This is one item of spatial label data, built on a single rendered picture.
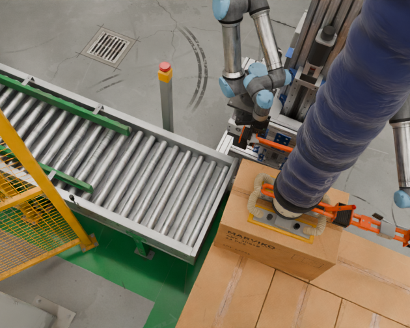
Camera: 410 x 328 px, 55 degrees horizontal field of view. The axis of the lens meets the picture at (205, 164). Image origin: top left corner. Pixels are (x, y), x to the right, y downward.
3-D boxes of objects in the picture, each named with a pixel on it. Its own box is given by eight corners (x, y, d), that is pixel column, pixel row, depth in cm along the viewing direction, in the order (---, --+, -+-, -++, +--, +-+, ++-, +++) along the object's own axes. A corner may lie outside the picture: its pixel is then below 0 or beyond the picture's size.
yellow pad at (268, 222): (246, 221, 201) (248, 218, 196) (252, 204, 205) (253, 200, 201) (312, 245, 197) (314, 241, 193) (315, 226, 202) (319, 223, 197)
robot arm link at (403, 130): (394, 88, 155) (407, 211, 158) (420, 84, 157) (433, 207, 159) (377, 92, 167) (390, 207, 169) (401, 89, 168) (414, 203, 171)
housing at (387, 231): (375, 235, 190) (379, 233, 186) (377, 223, 193) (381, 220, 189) (390, 241, 190) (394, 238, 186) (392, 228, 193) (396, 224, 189)
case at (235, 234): (213, 245, 235) (219, 222, 199) (233, 187, 253) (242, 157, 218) (312, 280, 228) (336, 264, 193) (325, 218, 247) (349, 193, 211)
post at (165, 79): (164, 153, 324) (157, 71, 235) (167, 147, 327) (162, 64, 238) (171, 157, 323) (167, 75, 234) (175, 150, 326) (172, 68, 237)
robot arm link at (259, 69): (270, 90, 216) (275, 73, 204) (248, 97, 213) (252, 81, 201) (260, 73, 221) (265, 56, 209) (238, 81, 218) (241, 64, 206)
